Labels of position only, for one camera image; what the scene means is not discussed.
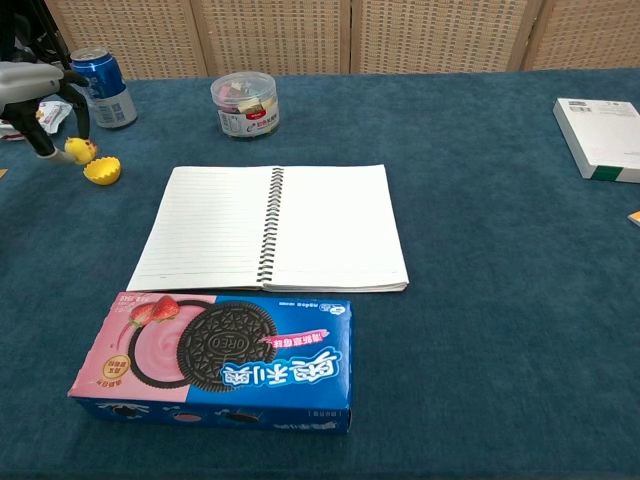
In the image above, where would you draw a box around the yellow chick toy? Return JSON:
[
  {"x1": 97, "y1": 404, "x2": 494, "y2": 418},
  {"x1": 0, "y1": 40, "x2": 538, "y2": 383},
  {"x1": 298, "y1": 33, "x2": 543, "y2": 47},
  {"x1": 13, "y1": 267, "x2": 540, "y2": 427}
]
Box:
[{"x1": 64, "y1": 136, "x2": 98, "y2": 165}]

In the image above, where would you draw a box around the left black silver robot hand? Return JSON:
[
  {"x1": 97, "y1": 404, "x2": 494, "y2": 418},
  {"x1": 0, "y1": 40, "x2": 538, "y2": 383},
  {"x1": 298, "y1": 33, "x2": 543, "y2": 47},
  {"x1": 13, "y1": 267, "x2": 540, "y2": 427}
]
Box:
[{"x1": 0, "y1": 60, "x2": 93, "y2": 166}]

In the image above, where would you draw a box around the black tripod stand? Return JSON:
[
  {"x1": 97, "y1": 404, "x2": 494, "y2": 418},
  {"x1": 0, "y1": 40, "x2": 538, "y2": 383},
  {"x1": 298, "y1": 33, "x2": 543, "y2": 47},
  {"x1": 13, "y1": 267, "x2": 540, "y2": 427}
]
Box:
[{"x1": 0, "y1": 0, "x2": 77, "y2": 76}]

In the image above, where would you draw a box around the white green paper box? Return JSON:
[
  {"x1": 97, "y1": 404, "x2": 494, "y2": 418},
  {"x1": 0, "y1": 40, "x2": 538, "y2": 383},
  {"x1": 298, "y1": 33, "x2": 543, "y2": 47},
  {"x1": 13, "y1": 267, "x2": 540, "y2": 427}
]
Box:
[{"x1": 552, "y1": 97, "x2": 640, "y2": 184}]

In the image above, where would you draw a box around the white wrapped snack packet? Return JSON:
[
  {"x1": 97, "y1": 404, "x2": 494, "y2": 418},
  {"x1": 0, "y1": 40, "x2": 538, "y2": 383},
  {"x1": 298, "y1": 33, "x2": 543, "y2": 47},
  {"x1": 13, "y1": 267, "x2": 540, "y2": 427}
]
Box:
[{"x1": 0, "y1": 99, "x2": 73, "y2": 142}]

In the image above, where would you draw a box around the open spiral lined notebook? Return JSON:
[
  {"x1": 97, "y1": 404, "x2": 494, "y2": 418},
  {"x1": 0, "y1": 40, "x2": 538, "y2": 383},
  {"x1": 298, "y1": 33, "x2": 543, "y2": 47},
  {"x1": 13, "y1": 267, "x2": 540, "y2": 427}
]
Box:
[{"x1": 126, "y1": 163, "x2": 410, "y2": 294}]

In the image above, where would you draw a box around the yellow eggshell cup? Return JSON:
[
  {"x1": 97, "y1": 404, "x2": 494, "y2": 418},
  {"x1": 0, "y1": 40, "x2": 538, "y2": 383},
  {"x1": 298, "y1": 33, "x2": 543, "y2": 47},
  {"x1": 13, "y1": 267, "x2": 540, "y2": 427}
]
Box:
[{"x1": 83, "y1": 155, "x2": 122, "y2": 188}]

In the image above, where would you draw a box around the blue pink Oreo box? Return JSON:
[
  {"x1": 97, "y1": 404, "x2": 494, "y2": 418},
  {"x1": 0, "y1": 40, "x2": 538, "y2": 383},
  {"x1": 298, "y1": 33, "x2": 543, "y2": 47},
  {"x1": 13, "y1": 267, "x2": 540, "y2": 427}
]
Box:
[{"x1": 67, "y1": 291, "x2": 356, "y2": 434}]

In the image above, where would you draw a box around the clear tub of binder clips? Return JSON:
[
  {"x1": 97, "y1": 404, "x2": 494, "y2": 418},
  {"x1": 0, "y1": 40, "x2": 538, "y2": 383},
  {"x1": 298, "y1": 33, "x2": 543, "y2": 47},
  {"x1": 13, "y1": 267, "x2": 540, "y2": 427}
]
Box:
[{"x1": 209, "y1": 71, "x2": 280, "y2": 139}]

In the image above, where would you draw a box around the woven wooden folding screen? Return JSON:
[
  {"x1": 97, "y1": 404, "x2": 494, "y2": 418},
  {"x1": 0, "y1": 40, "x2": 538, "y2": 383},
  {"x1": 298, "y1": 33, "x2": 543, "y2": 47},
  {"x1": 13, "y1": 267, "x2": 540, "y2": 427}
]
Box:
[{"x1": 43, "y1": 0, "x2": 640, "y2": 79}]

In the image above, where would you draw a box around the blue drink can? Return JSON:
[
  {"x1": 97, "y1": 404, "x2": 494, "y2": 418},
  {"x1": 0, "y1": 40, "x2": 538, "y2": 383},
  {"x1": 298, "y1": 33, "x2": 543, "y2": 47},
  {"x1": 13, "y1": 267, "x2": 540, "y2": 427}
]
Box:
[{"x1": 69, "y1": 46, "x2": 138, "y2": 130}]

